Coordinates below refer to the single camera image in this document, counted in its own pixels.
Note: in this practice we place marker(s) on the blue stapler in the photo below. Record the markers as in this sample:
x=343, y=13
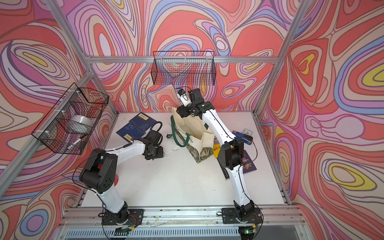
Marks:
x=246, y=138

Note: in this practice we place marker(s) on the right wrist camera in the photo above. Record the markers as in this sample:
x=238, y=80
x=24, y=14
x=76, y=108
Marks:
x=183, y=97

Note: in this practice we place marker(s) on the black wire basket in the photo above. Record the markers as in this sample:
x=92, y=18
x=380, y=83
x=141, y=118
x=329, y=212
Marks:
x=184, y=68
x=53, y=132

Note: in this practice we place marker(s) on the cream canvas tote bag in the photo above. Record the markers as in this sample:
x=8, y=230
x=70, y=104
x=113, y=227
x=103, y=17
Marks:
x=193, y=134

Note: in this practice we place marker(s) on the dark blue book upper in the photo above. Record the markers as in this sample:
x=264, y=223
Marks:
x=142, y=122

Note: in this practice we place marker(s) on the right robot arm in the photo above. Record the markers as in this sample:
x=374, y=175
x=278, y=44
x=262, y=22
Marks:
x=231, y=152

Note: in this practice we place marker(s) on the black wire basket back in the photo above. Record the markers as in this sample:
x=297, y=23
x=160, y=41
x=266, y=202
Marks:
x=184, y=68

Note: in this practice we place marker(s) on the white marker pen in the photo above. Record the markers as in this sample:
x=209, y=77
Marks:
x=74, y=145

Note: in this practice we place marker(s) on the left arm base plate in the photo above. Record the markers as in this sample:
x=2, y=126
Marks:
x=129, y=217

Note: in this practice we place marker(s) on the yellow cartoon cover book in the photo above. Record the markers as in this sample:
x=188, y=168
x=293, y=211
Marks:
x=216, y=147

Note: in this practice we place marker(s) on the silver tape roll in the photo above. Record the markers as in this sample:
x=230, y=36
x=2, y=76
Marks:
x=80, y=124

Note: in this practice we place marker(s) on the dark blue book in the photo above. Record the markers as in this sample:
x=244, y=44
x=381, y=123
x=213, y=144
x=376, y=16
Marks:
x=130, y=132
x=142, y=122

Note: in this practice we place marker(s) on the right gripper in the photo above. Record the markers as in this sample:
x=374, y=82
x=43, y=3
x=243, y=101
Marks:
x=182, y=111

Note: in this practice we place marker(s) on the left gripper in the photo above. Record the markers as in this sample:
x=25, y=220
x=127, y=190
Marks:
x=160, y=154

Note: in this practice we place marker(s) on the dark blue book lower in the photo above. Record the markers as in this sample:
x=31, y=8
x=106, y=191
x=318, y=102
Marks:
x=130, y=132

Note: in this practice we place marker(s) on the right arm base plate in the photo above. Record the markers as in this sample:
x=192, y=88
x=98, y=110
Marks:
x=232, y=216

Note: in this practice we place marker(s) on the red plastic cup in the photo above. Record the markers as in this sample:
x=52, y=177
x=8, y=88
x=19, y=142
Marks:
x=116, y=179

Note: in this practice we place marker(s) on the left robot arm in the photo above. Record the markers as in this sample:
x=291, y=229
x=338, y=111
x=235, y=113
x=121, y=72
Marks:
x=99, y=172

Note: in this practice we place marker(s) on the black wire basket left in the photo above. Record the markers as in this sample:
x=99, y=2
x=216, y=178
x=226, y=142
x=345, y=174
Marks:
x=53, y=132

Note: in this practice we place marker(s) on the small card packet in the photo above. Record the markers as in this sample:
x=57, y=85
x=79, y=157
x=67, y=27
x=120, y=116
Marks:
x=247, y=132

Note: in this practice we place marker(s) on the dark portrait cover book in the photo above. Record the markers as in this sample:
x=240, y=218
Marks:
x=248, y=166

